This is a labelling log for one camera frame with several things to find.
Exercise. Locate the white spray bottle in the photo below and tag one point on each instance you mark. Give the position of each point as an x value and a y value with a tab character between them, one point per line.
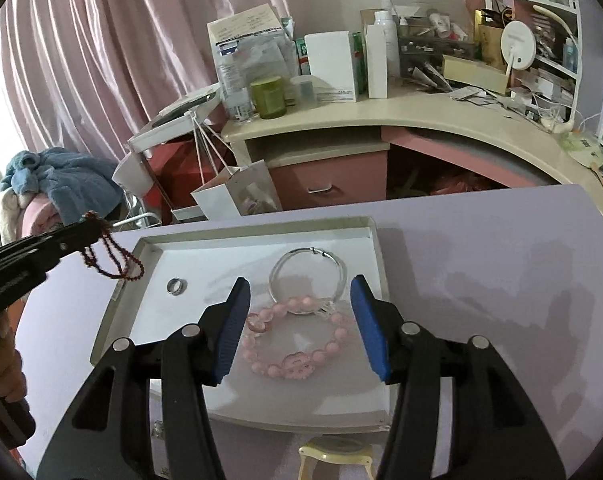
389	35

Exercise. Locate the pink blanket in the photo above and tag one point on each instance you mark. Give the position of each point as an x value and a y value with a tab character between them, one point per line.
38	215

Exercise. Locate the silver bangle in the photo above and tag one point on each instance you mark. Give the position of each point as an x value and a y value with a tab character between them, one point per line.
311	251

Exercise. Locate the tall white box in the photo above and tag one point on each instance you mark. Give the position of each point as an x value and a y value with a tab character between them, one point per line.
377	70

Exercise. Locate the gold paper bag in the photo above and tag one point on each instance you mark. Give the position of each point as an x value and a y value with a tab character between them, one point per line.
489	40

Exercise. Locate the pink drawer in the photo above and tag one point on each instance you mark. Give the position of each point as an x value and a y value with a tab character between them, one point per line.
331	175

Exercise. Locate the white appliance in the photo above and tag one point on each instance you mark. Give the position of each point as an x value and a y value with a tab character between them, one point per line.
176	115

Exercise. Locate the round white mirror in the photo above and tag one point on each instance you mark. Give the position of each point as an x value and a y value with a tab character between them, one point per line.
517	42

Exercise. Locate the small clear jar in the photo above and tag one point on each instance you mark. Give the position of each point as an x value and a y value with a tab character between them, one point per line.
304	90

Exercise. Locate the green jar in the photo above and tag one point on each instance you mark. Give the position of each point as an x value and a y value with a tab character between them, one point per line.
269	97

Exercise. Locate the clear plastic bag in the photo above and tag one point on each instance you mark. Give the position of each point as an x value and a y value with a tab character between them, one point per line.
251	65

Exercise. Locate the white paper bag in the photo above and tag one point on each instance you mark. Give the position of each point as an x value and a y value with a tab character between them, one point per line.
241	187

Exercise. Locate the white desk lamp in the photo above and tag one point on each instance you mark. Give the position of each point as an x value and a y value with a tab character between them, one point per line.
574	60

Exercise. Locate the pink curtain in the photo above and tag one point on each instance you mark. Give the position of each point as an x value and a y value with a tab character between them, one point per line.
106	35

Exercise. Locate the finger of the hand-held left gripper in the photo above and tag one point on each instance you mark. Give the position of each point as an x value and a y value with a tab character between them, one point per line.
73	234
61	257

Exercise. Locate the white jewelry tray box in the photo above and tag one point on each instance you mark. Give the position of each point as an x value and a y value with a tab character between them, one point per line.
181	350

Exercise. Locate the red box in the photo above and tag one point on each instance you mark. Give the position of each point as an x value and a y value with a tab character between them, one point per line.
179	170

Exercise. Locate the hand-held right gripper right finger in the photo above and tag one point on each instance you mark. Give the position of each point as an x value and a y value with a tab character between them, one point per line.
369	325

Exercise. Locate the clear cosmetics organizer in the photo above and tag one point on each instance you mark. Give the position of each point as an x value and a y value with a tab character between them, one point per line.
436	45

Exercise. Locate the long beige box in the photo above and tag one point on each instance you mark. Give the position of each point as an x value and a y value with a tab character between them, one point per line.
474	74

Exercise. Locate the white cardboard box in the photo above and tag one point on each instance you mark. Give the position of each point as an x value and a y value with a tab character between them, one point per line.
246	25

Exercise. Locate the blue fluffy cloth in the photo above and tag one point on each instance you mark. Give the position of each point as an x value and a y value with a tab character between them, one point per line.
66	175

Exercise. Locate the person's left hand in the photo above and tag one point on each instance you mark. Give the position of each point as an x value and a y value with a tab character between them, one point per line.
6	370

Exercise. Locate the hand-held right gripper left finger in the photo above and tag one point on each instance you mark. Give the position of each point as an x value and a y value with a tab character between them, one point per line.
231	330

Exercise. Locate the cream curved desk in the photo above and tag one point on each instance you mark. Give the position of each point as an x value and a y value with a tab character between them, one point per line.
431	115

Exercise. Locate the white shelf unit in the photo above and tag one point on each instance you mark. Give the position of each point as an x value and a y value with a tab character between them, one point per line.
549	5

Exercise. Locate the green hand fan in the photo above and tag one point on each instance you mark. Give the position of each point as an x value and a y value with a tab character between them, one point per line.
584	147

